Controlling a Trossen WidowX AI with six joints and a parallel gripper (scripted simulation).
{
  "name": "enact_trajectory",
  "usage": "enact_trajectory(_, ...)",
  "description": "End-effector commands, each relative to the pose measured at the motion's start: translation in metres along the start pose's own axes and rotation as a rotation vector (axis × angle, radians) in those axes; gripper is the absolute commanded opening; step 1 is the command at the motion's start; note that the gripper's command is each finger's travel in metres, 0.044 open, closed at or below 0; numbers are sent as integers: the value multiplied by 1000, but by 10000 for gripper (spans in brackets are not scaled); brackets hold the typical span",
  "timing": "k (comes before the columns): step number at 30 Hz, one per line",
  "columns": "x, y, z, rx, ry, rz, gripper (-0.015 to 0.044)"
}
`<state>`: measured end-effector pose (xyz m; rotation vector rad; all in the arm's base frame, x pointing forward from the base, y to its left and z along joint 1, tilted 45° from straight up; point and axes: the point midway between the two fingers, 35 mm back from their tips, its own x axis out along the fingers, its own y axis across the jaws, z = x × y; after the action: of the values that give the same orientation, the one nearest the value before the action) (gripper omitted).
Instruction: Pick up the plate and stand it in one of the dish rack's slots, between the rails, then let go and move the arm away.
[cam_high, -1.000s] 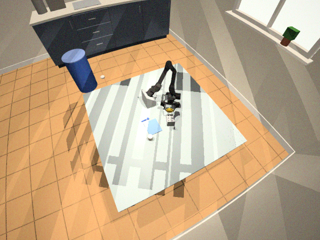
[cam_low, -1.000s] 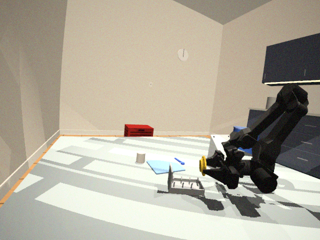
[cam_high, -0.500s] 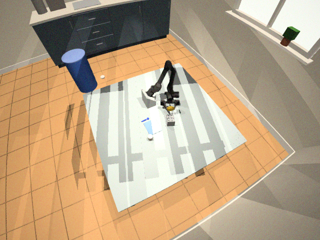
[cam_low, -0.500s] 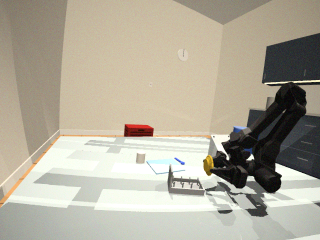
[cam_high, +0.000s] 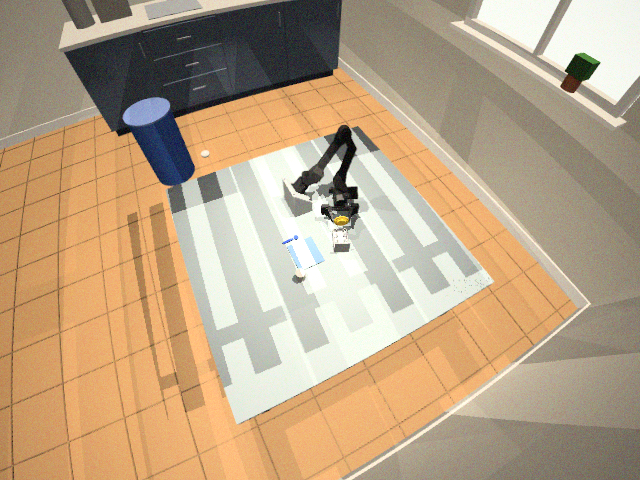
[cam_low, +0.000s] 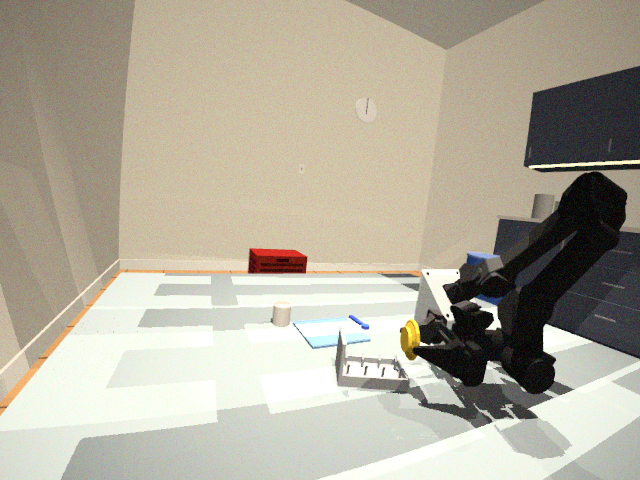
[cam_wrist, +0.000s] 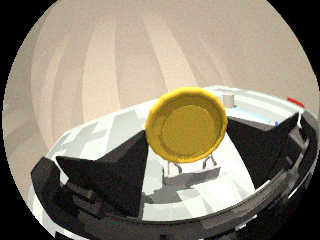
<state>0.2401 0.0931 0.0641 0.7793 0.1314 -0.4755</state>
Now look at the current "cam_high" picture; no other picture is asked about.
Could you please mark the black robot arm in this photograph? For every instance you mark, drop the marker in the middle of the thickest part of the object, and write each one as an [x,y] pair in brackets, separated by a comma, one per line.
[314,175]

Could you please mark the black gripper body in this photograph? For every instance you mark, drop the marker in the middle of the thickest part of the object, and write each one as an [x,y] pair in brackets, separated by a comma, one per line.
[339,207]

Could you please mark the white dish rack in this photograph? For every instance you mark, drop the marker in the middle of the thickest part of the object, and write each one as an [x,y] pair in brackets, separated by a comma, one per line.
[340,240]

